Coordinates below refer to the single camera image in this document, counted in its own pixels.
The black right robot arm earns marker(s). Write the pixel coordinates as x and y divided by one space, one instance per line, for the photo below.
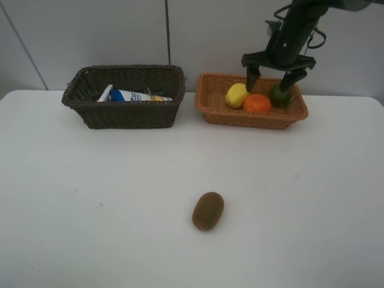
314 10

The orange fruit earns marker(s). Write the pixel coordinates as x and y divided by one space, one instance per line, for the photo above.
257 103

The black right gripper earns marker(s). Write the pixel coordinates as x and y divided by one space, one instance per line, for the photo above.
283 53

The dark brown wicker basket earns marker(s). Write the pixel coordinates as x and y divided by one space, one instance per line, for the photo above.
83 92

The white marker red caps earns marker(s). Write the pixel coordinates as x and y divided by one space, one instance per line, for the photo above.
106 95

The white tube blue cap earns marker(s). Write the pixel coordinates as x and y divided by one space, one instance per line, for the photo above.
116 95

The orange wicker basket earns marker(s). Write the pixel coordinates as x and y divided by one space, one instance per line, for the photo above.
210 96

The yellow lemon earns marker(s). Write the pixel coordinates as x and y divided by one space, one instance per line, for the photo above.
236 95

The dark green spray bottle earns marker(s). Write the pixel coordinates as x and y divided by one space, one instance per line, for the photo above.
155 92

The brown kiwi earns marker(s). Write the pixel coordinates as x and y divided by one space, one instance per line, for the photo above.
208 211

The green lime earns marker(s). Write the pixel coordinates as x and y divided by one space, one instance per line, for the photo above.
278 98

